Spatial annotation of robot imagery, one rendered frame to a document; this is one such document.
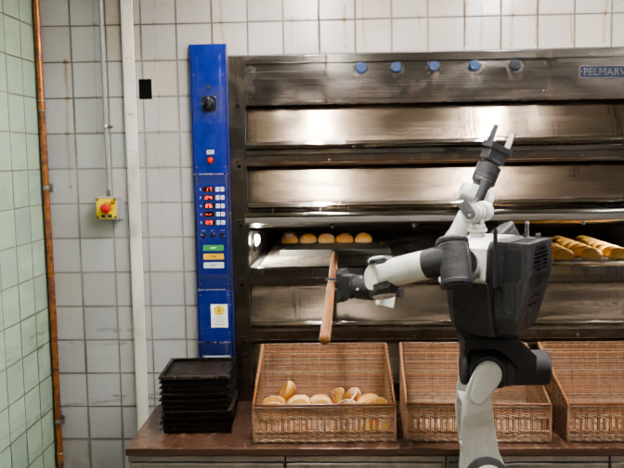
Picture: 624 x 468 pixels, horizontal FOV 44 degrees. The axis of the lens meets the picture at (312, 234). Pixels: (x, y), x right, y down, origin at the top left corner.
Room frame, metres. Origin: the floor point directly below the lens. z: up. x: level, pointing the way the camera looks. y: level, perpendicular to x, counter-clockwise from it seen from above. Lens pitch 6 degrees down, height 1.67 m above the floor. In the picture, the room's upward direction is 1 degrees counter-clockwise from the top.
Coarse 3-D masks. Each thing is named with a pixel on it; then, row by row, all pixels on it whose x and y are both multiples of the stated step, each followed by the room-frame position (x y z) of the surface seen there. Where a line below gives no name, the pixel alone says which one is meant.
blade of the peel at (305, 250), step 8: (288, 248) 4.03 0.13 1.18; (296, 248) 4.02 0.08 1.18; (304, 248) 4.02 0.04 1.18; (312, 248) 4.01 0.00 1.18; (320, 248) 4.01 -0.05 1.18; (328, 248) 4.00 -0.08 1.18; (344, 248) 3.99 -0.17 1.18; (352, 248) 3.99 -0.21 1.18; (360, 248) 3.98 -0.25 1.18; (368, 248) 3.97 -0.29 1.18; (376, 248) 3.97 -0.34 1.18; (384, 248) 3.96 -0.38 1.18
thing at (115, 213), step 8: (96, 200) 3.29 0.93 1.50; (104, 200) 3.28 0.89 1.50; (112, 200) 3.28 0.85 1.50; (120, 200) 3.32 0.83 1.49; (96, 208) 3.29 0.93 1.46; (112, 208) 3.28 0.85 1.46; (120, 208) 3.32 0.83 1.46; (96, 216) 3.29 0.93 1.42; (104, 216) 3.28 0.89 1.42; (112, 216) 3.28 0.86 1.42; (120, 216) 3.31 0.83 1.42
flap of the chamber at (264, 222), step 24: (336, 216) 3.17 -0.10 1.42; (360, 216) 3.17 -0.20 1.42; (384, 216) 3.16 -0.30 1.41; (408, 216) 3.16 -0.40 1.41; (432, 216) 3.15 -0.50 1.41; (504, 216) 3.14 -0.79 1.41; (528, 216) 3.14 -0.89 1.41; (552, 216) 3.13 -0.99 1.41; (576, 216) 3.13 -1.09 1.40; (600, 216) 3.12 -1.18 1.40
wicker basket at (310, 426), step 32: (288, 352) 3.28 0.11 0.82; (320, 352) 3.27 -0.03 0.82; (352, 352) 3.27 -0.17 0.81; (384, 352) 3.21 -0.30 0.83; (256, 384) 2.97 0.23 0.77; (320, 384) 3.24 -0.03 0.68; (352, 384) 3.24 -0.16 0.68; (384, 384) 3.23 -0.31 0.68; (256, 416) 2.83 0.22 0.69; (288, 416) 2.82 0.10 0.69; (320, 416) 2.82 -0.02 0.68; (352, 416) 2.82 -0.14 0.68; (384, 416) 2.82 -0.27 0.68
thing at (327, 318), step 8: (336, 256) 3.48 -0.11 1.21; (336, 264) 3.28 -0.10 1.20; (328, 280) 2.83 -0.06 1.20; (328, 288) 2.65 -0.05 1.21; (328, 296) 2.49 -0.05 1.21; (328, 304) 2.36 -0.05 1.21; (328, 312) 2.24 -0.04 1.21; (328, 320) 2.13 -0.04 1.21; (320, 328) 2.07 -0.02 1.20; (328, 328) 2.04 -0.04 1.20; (320, 336) 1.96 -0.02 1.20; (328, 336) 1.96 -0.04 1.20
